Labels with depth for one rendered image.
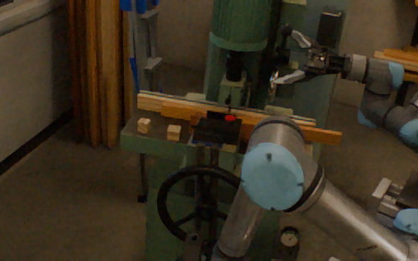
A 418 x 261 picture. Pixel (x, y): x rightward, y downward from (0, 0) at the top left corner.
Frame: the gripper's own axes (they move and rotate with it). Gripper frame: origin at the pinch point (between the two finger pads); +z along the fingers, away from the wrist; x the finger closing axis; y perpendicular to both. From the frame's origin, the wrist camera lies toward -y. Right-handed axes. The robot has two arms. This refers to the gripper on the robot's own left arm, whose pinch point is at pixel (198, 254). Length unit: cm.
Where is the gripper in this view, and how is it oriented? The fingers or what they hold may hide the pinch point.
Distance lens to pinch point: 156.6
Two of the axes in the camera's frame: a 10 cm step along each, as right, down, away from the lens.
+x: 9.9, 1.0, -0.9
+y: -1.1, 9.9, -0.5
